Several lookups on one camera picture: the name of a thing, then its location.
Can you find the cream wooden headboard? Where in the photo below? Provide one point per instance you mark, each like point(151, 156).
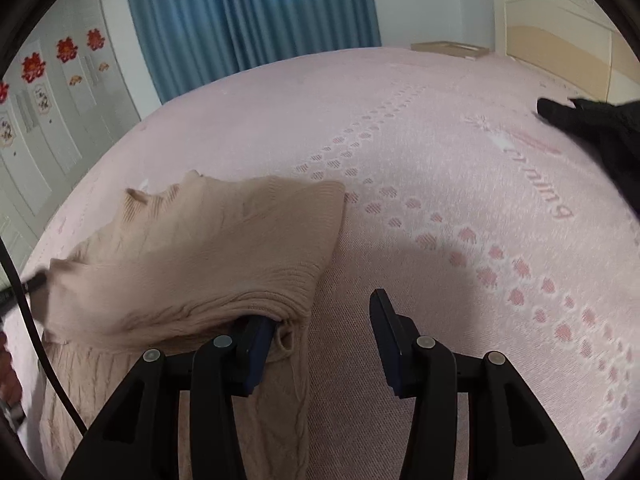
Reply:
point(555, 35)

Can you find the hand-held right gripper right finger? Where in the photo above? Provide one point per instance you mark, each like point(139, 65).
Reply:
point(389, 342)

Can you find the red flower decal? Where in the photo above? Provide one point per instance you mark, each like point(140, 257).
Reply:
point(32, 67)

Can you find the pink patterned bed cover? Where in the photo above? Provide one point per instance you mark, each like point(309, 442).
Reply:
point(425, 160)

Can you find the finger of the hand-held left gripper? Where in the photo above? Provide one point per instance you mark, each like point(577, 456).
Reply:
point(27, 286)

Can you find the beige knit sweater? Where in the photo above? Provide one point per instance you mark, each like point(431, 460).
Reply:
point(200, 240)

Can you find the white wardrobe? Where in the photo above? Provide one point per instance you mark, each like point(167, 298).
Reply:
point(60, 125)

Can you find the black garment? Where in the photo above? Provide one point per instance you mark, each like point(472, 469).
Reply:
point(605, 130)

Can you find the blue curtain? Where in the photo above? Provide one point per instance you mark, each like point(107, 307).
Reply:
point(250, 20)

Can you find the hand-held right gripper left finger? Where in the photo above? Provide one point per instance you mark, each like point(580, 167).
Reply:
point(256, 355)

